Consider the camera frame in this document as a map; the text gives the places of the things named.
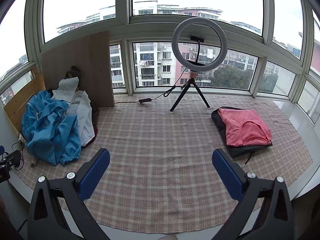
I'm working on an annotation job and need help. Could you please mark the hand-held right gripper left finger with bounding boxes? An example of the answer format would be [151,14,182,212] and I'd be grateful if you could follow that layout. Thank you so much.
[27,148,111,240]

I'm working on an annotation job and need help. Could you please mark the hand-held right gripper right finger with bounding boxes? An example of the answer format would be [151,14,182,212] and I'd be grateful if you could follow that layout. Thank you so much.
[212,148,293,240]

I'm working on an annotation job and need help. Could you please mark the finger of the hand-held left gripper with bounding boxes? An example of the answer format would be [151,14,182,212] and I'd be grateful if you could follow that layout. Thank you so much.
[2,150,21,168]

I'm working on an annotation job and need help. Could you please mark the blue striped jacket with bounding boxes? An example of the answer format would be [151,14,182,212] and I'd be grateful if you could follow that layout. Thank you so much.
[21,90,82,166]

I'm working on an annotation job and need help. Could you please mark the black folded garment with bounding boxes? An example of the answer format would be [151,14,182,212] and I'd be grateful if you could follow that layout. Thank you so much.
[211,107,273,168]

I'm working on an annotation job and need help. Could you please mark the pink t-shirt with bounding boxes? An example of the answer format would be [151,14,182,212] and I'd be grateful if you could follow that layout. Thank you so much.
[217,108,272,147]

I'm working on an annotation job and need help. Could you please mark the dark red garment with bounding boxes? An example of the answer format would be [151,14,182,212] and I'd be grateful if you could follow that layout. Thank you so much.
[81,107,99,147]

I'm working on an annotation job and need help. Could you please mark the white garment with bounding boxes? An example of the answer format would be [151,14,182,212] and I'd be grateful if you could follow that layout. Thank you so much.
[52,77,95,147]

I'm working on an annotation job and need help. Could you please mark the pink plaid cloth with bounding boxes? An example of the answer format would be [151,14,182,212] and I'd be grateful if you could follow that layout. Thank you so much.
[15,94,313,228]

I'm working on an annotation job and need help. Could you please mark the black mini tripod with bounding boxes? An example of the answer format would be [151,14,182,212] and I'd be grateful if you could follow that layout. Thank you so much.
[170,70,210,112]

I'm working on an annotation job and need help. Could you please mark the dark brown cloth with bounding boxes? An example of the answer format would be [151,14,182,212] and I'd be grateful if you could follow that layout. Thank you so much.
[65,66,83,93]

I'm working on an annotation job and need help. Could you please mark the light wooden board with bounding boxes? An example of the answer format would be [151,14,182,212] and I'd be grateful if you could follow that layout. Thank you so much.
[41,30,115,108]

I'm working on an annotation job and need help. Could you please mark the apartment buildings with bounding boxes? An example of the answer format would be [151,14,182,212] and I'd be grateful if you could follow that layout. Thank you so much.
[56,1,303,90]

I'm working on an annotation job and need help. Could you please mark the black gooseneck phone clamp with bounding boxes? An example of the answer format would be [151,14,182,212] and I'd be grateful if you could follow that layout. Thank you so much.
[190,35,206,64]

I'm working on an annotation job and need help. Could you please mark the black cable with switch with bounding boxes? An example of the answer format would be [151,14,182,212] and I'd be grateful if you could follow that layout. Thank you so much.
[114,67,190,104]

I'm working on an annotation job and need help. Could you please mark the white window frame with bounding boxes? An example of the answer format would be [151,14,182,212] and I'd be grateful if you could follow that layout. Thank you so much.
[0,0,320,125]

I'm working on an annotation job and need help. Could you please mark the white ring light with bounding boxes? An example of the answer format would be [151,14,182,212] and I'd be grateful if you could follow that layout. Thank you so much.
[171,18,228,71]

